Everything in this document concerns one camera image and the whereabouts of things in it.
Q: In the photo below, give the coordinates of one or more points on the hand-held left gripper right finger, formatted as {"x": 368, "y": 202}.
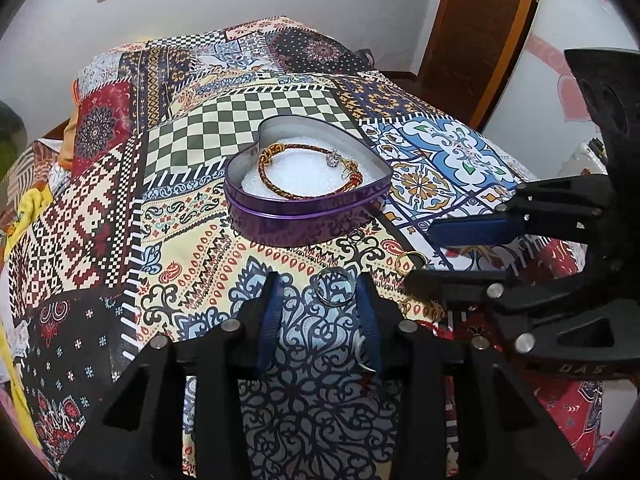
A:
{"x": 369, "y": 317}

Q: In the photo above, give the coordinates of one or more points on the white foam lining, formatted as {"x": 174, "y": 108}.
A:
{"x": 300, "y": 170}

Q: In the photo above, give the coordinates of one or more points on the green round object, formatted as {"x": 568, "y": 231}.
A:
{"x": 11, "y": 135}

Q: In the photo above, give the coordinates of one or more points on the orange pillow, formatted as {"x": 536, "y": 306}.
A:
{"x": 69, "y": 130}

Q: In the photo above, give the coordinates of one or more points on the brown wooden door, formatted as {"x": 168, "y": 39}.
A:
{"x": 475, "y": 20}

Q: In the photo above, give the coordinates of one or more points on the patchwork patterned blanket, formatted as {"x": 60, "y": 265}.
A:
{"x": 200, "y": 125}

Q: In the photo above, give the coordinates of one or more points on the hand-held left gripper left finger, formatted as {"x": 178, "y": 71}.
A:
{"x": 270, "y": 317}

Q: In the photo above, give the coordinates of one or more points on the yellow cloth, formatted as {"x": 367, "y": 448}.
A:
{"x": 29, "y": 206}

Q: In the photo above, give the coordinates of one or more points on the white cabinet with pink hearts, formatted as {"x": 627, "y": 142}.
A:
{"x": 550, "y": 10}

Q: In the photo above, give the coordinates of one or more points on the small silver charm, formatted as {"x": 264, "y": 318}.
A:
{"x": 331, "y": 159}

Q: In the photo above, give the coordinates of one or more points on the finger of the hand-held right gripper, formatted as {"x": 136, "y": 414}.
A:
{"x": 470, "y": 230}
{"x": 450, "y": 285}

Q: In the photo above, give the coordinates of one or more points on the purple heart-shaped tin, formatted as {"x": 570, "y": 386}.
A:
{"x": 280, "y": 225}

